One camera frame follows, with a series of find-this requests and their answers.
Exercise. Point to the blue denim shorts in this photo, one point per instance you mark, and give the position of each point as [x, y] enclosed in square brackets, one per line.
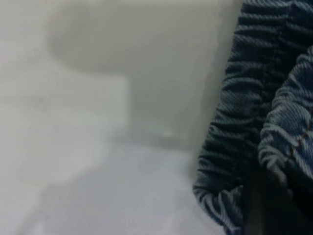
[244, 98]

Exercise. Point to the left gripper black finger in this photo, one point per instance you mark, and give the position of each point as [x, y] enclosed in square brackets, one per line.
[258, 208]

